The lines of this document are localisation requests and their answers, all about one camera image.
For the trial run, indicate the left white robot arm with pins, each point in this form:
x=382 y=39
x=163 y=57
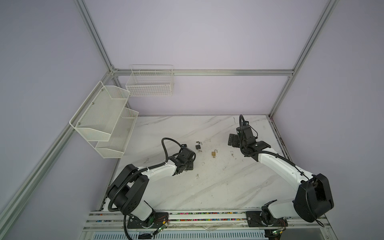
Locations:
x=127 y=190

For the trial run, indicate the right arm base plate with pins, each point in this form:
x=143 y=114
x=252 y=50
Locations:
x=264 y=219

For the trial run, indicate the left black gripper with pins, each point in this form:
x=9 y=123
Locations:
x=190 y=165

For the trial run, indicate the lower white mesh shelf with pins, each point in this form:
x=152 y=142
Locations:
x=115 y=148

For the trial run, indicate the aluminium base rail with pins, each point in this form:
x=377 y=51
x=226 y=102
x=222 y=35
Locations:
x=212 y=220

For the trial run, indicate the white mesh shelf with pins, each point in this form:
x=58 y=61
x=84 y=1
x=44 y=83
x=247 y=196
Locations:
x=115 y=148
x=96 y=119

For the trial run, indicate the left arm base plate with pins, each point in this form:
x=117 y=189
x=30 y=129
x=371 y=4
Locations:
x=154 y=221

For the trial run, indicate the white wire basket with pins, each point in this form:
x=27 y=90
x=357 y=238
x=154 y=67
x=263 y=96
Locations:
x=151 y=81

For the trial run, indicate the upper white mesh shelf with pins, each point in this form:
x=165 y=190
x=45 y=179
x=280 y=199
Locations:
x=96 y=119

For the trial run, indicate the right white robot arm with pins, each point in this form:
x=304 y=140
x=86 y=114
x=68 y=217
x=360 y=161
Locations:
x=313 y=196

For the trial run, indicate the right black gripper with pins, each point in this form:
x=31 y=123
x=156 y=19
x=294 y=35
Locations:
x=233 y=137

